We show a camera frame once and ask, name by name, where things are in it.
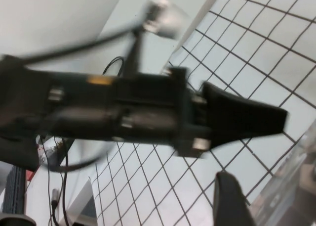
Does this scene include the AgileX robot brochure book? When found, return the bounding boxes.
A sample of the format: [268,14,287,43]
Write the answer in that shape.
[249,127,316,226]

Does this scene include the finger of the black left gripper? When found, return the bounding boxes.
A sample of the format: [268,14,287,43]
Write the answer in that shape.
[205,117,287,149]
[201,82,289,123]

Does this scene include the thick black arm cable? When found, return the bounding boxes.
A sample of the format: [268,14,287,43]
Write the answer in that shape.
[22,25,143,63]

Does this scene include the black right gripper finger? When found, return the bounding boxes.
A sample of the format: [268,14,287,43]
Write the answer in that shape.
[213,172,257,226]

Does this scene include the dark grey ribbed device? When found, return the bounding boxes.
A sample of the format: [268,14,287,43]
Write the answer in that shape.
[0,166,27,214]

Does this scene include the thin black cable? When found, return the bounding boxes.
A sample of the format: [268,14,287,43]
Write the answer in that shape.
[39,134,72,226]

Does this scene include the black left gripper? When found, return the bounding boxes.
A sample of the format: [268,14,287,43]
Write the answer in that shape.
[44,67,213,160]

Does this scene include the white black-grid tablecloth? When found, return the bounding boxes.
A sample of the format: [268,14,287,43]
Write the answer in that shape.
[88,0,316,226]

